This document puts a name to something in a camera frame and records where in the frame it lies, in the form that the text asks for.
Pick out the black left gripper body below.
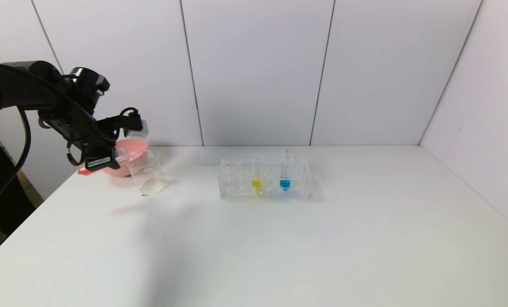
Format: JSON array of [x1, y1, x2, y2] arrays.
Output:
[[74, 135, 121, 172]]

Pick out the test tube with red pigment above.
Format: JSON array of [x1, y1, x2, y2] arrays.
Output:
[[78, 147, 129, 176]]

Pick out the clear glass beaker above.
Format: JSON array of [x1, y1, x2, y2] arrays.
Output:
[[126, 151, 168, 197]]

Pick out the test tube with yellow pigment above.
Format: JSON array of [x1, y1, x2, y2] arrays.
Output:
[[251, 154, 264, 191]]

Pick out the test tube with blue pigment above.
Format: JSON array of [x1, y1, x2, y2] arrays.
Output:
[[280, 153, 291, 191]]

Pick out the clear acrylic test tube rack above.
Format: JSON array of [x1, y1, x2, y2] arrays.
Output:
[[219, 156, 311, 200]]

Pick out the pink plastic bowl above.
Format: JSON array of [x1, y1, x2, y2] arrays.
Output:
[[101, 139, 149, 177]]

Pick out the white paper sheet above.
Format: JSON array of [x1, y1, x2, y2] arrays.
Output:
[[199, 148, 289, 166]]

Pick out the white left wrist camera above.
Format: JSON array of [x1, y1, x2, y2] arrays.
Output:
[[124, 119, 150, 139]]

